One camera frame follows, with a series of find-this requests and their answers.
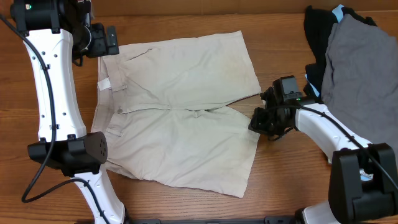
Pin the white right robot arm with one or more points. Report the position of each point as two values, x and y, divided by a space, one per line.
363 179

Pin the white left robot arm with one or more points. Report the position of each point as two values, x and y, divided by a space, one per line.
59 34

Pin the beige khaki shorts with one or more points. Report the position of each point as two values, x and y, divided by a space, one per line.
165 110

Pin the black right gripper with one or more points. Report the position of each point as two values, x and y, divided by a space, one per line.
259 127

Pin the grey garment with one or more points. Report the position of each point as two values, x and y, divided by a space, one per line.
360 80

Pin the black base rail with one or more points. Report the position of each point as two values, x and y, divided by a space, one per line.
211 221

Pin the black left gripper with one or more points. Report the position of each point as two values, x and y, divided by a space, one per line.
100 49

